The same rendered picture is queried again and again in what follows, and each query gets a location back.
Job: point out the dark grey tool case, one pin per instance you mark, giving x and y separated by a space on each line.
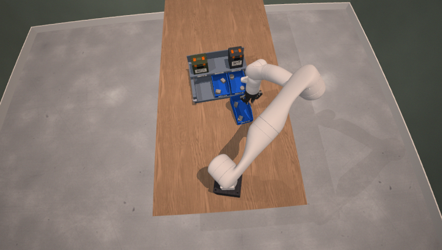
235 57

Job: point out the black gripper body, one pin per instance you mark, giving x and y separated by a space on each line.
247 95

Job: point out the olive green case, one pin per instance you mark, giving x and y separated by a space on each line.
199 63

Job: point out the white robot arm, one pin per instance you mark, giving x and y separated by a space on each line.
306 80

